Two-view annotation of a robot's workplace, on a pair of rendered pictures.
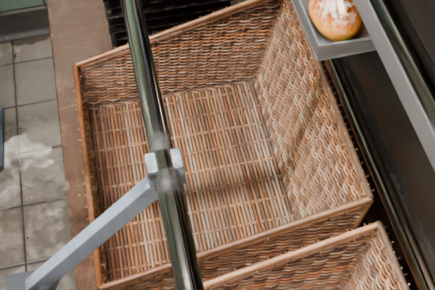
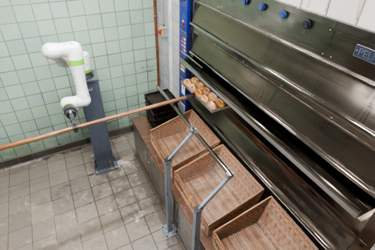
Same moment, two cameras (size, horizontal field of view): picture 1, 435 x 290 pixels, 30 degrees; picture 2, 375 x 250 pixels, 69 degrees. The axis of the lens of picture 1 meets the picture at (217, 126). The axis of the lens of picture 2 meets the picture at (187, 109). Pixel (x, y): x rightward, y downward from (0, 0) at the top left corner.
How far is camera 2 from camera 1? 1.20 m
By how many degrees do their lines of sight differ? 20
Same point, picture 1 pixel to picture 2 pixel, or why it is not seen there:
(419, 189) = (229, 134)
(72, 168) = (152, 152)
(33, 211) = (129, 176)
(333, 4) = (212, 104)
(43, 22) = (118, 133)
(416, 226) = (230, 140)
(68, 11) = (139, 123)
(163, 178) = (195, 131)
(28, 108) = (120, 153)
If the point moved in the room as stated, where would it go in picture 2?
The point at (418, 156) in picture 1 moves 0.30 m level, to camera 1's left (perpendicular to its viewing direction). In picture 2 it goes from (228, 128) to (195, 135)
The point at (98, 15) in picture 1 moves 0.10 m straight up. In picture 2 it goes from (145, 123) to (145, 116)
